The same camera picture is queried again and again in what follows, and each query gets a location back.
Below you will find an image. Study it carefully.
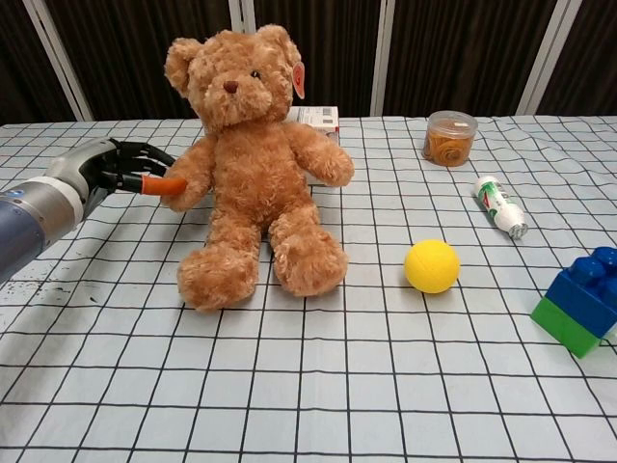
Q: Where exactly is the white partition frame post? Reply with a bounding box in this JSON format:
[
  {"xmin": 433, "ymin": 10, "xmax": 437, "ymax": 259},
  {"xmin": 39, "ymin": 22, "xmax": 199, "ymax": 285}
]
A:
[
  {"xmin": 22, "ymin": 0, "xmax": 94, "ymax": 123},
  {"xmin": 517, "ymin": 0, "xmax": 572, "ymax": 116},
  {"xmin": 228, "ymin": 0, "xmax": 257, "ymax": 39},
  {"xmin": 369, "ymin": 0, "xmax": 398, "ymax": 118}
]

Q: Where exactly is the clear jar with brown contents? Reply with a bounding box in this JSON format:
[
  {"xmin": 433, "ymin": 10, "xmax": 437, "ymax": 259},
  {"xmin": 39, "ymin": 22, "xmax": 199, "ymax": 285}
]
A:
[{"xmin": 422, "ymin": 109, "xmax": 479, "ymax": 169}]

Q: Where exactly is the light blue checkered tablecloth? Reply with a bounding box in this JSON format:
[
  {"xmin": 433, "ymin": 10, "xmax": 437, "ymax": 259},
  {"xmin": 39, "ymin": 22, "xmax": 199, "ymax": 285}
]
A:
[{"xmin": 0, "ymin": 114, "xmax": 617, "ymax": 463}]

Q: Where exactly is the yellow foam ball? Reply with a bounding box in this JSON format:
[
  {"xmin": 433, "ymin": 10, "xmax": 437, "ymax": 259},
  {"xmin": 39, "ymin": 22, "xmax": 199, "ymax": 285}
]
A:
[{"xmin": 403, "ymin": 238, "xmax": 462, "ymax": 295}]

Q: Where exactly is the brown plush teddy bear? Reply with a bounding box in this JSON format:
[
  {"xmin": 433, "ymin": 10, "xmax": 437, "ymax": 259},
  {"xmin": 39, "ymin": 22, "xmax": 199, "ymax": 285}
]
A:
[{"xmin": 164, "ymin": 24, "xmax": 357, "ymax": 313}]

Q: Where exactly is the blue green toy brick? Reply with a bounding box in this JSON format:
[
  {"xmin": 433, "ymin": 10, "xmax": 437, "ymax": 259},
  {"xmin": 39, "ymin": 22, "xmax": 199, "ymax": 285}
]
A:
[{"xmin": 529, "ymin": 245, "xmax": 617, "ymax": 360}]

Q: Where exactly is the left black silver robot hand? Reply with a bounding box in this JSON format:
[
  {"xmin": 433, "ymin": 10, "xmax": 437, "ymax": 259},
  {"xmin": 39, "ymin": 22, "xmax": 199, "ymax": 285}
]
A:
[{"xmin": 47, "ymin": 137, "xmax": 189, "ymax": 217}]

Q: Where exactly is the white pink cardboard box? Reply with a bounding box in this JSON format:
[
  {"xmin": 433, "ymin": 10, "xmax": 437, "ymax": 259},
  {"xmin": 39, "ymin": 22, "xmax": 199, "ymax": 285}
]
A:
[{"xmin": 284, "ymin": 104, "xmax": 341, "ymax": 190}]

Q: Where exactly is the white green tube bottle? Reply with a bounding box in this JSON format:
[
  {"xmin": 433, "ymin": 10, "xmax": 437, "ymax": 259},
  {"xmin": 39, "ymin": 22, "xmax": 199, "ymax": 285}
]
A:
[{"xmin": 471, "ymin": 175, "xmax": 528, "ymax": 240}]

